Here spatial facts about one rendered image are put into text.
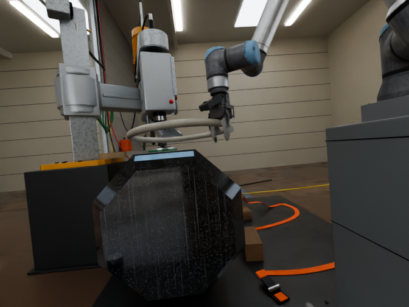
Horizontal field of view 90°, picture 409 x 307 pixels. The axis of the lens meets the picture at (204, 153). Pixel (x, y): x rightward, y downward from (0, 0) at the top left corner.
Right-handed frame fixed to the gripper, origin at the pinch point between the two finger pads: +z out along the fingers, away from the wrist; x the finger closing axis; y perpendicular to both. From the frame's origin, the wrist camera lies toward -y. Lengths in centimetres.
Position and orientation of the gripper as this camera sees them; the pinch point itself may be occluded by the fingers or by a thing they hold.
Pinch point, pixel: (220, 138)
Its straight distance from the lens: 84.3
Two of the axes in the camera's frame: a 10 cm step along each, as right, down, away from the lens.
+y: 6.5, -0.4, 7.6
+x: -7.6, 0.9, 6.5
